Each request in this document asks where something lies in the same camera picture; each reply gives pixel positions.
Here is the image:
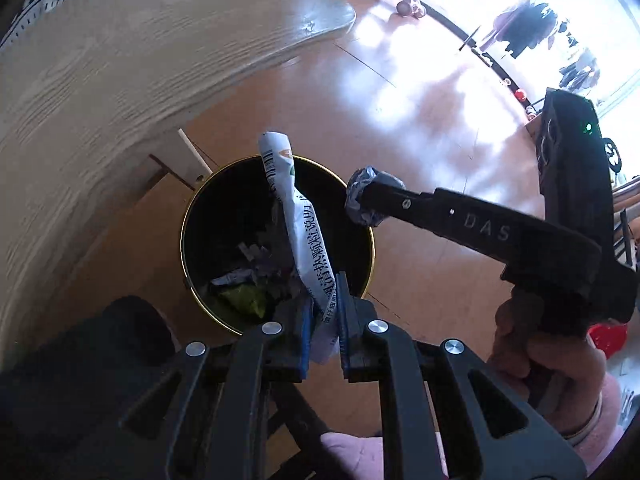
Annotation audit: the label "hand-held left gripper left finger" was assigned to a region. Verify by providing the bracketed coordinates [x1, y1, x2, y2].
[107, 297, 316, 480]

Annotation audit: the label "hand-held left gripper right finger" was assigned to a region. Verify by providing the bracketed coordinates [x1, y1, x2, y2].
[335, 271, 588, 480]

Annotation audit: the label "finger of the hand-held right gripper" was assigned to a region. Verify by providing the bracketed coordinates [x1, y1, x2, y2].
[357, 180, 602, 275]

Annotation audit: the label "torn green and white carton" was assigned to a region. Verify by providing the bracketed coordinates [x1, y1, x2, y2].
[220, 282, 274, 319]

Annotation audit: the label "white printed sachet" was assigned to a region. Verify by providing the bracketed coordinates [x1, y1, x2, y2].
[257, 131, 342, 366]

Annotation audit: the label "silver foil wrapper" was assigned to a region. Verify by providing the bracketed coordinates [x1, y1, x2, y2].
[345, 165, 407, 229]

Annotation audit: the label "black bin gold rim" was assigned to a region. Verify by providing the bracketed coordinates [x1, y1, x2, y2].
[180, 155, 376, 337]

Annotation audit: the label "person's right forearm pink sleeve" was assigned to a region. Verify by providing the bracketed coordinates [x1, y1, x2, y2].
[560, 375, 637, 462]

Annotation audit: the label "person's right hand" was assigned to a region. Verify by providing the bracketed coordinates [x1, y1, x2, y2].
[487, 287, 608, 437]

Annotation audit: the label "crumpled white wrapper blue print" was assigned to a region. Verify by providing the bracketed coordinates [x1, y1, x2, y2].
[237, 225, 302, 291]

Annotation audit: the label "crumpled white green wrapper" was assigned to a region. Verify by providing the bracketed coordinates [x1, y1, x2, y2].
[209, 269, 257, 290]

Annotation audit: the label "pink clothing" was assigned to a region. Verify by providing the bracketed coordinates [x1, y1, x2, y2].
[320, 430, 451, 480]

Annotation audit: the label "red plastic object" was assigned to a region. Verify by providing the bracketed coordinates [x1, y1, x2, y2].
[587, 324, 629, 360]

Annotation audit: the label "hanging dark clothes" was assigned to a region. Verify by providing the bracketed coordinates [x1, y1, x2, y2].
[492, 0, 572, 59]

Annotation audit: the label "white table leg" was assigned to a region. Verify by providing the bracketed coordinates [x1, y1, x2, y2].
[150, 129, 214, 194]

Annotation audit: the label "dark cloth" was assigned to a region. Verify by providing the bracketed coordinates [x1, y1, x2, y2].
[0, 295, 182, 480]

